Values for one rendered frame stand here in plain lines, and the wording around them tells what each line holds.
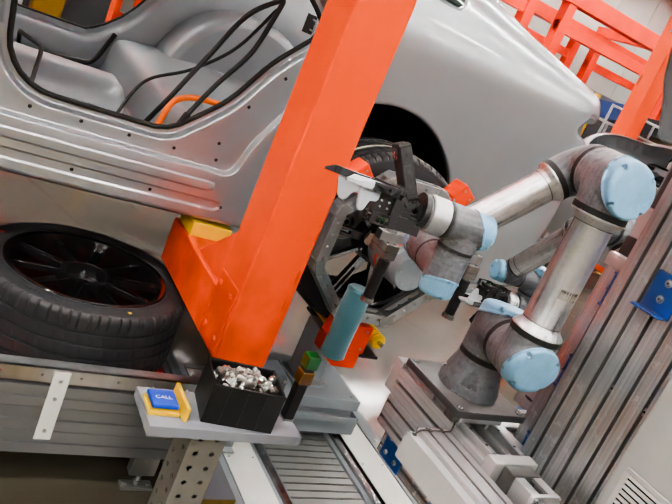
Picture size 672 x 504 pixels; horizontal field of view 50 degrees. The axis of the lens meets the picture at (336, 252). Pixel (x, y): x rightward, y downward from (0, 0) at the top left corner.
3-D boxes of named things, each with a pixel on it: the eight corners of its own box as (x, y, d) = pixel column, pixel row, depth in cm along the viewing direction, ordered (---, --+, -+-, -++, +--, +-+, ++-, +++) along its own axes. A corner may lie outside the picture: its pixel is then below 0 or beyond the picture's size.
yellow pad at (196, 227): (216, 228, 259) (220, 215, 258) (227, 244, 248) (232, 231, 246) (179, 219, 252) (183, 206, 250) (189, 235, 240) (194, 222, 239)
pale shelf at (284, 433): (276, 409, 212) (280, 400, 212) (298, 446, 199) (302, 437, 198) (133, 395, 190) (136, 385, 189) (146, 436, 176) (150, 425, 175)
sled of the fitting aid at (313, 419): (314, 384, 313) (323, 365, 310) (350, 437, 284) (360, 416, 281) (207, 371, 287) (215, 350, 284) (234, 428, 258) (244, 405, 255)
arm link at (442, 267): (437, 284, 158) (459, 239, 155) (456, 307, 147) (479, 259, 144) (405, 274, 155) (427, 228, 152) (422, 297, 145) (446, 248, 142)
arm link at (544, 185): (585, 125, 163) (391, 225, 162) (612, 136, 153) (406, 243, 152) (598, 169, 168) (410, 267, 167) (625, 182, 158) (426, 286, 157)
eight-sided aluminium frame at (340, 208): (410, 325, 278) (472, 196, 263) (419, 334, 272) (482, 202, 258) (287, 302, 249) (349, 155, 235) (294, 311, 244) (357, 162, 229)
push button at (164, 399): (171, 397, 189) (173, 390, 189) (177, 413, 183) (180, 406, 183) (145, 395, 185) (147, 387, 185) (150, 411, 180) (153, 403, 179)
